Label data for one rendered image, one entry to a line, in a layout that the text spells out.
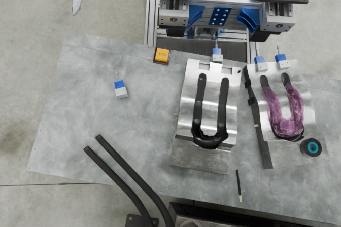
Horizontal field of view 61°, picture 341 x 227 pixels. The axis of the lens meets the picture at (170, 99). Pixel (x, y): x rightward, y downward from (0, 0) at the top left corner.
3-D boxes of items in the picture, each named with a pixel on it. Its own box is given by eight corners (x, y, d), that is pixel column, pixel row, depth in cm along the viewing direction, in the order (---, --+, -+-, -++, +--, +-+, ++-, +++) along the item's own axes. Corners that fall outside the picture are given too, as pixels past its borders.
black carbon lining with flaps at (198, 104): (197, 73, 137) (200, 66, 127) (231, 79, 137) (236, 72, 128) (186, 146, 128) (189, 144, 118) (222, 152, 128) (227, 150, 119)
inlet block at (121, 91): (111, 74, 141) (109, 70, 136) (121, 72, 142) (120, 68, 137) (117, 99, 138) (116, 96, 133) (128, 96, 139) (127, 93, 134)
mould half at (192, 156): (185, 65, 145) (189, 54, 132) (236, 74, 145) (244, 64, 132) (169, 165, 132) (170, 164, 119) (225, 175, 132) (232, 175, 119)
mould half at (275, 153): (243, 68, 146) (249, 60, 135) (292, 63, 148) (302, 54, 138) (264, 168, 134) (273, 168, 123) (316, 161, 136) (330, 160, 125)
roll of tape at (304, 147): (296, 151, 126) (300, 150, 122) (304, 135, 127) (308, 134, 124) (313, 160, 125) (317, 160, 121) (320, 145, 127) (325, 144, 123)
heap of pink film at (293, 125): (258, 86, 138) (264, 81, 130) (293, 82, 139) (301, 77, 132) (270, 140, 131) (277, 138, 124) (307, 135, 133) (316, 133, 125)
